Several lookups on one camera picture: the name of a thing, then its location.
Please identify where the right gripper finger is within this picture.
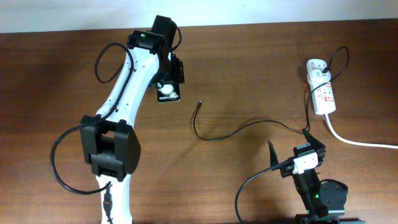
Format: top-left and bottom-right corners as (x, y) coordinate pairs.
(267, 140), (279, 167)
(303, 129), (325, 152)

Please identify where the black Samsung Galaxy smartphone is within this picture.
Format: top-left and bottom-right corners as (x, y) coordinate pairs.
(157, 84), (180, 103)

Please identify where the black USB charging cable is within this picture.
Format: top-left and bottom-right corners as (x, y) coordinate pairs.
(192, 46), (350, 142)

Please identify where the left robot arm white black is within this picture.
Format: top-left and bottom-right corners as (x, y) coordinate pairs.
(80, 16), (185, 223)

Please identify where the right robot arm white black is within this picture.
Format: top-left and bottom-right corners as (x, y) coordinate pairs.
(268, 129), (348, 224)

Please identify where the white USB charger plug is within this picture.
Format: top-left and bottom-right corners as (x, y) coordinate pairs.
(307, 67), (331, 85)

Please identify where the white power strip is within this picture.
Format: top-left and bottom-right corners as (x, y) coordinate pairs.
(306, 58), (336, 115)

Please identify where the white power strip cord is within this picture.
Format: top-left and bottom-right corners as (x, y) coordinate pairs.
(322, 114), (398, 150)

